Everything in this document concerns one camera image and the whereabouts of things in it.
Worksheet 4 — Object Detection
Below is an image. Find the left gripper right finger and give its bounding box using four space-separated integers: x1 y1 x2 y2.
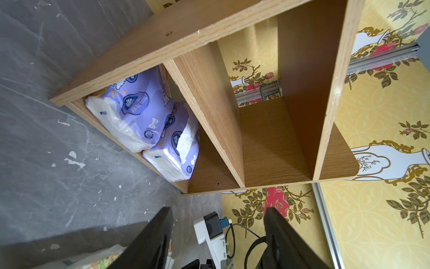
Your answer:
263 207 329 269

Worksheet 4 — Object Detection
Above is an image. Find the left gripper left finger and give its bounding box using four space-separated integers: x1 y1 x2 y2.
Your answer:
109 207 174 269

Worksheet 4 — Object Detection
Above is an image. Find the purple tissue pack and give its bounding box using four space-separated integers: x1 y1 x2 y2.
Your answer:
142 102 200 183
85 66 175 153

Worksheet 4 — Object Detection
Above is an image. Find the yellow green tissue pack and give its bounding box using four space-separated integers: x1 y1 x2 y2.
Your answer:
35 244 126 269

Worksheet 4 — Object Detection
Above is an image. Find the wooden three-tier shelf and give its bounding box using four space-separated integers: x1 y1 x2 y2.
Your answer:
51 1 365 194

